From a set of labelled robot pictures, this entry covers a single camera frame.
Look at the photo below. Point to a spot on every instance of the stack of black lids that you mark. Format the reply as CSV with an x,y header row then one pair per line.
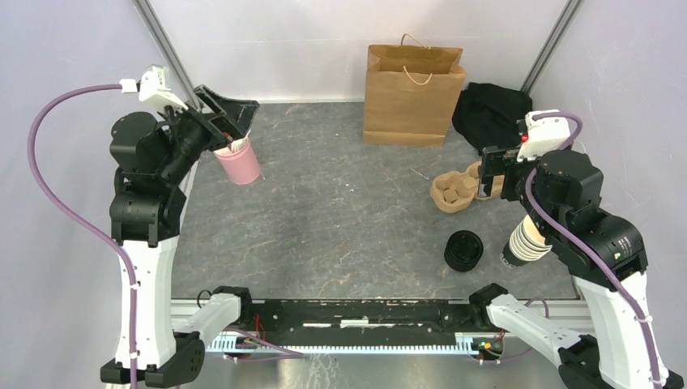
x,y
463,250

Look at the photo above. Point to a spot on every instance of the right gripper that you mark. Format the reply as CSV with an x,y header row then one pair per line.
x,y
496,160

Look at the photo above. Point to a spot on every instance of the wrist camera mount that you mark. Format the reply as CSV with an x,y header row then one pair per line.
x,y
546,131
154,89

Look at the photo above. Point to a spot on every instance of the black cloth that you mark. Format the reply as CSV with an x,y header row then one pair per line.
x,y
487,115

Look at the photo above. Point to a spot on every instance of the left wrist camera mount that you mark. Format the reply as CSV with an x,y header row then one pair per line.
x,y
154,89

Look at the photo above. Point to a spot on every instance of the brown paper bag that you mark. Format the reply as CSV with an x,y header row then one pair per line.
x,y
411,92

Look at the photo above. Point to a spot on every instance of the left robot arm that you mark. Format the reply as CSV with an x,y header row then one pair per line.
x,y
154,153

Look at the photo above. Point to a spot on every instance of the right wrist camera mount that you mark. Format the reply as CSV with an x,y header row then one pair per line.
x,y
546,131

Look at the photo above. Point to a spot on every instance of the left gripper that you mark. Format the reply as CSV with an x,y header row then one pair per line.
x,y
238,117

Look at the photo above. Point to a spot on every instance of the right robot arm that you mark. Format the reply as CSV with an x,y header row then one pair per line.
x,y
606,256

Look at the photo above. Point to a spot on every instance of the cardboard cup carrier stack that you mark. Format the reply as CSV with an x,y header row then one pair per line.
x,y
454,191

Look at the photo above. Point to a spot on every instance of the stack of paper cups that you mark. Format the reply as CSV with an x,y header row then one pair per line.
x,y
525,245

